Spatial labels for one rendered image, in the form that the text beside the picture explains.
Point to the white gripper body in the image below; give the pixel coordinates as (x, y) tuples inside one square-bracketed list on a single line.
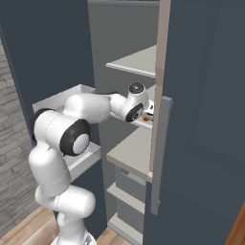
[(148, 112)]

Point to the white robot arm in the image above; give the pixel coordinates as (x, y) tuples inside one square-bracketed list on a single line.
[(54, 134)]

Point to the brown hot dog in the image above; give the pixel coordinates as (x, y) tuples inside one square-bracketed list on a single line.
[(146, 118)]

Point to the white door bin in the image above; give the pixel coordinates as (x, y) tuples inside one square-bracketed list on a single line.
[(86, 159)]

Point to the dark fridge door with bin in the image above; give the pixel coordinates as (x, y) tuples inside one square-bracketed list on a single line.
[(48, 48)]

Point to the grey fridge drawer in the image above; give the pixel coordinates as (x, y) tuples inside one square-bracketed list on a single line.
[(130, 188)]

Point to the dark grey fridge body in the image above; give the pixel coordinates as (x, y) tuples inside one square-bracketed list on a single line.
[(124, 28)]

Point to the brown wooden cabinet panel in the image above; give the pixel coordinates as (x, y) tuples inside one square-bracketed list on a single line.
[(237, 229)]

